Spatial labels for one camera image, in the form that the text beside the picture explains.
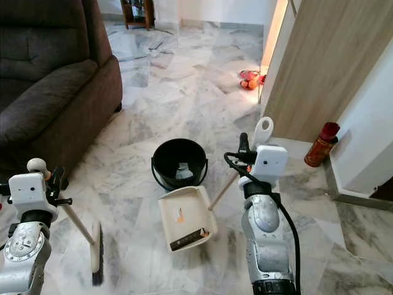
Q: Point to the red net bag of oranges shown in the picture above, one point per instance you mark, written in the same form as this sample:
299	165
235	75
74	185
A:
250	80

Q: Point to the white trash scrap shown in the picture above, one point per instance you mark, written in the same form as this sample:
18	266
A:
182	171

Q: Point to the red spray can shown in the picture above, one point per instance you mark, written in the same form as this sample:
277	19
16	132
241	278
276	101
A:
319	147

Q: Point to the black plastic bucket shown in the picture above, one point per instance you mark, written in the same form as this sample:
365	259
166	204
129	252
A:
163	157

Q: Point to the dark grey fabric sofa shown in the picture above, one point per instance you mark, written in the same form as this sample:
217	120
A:
49	92

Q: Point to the dark brown wrapper bar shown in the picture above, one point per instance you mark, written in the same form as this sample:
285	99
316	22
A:
190	239

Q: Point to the light wooden cabinet panel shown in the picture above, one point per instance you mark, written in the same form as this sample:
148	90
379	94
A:
325	61

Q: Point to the brown wooden shelf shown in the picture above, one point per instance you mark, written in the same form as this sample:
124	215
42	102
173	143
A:
138	13

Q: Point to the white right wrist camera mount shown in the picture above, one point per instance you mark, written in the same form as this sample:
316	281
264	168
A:
270	163

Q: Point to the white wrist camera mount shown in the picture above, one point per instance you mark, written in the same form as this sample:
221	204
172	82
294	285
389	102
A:
270	163
29	192

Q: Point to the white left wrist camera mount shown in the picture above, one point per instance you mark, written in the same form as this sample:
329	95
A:
29	192

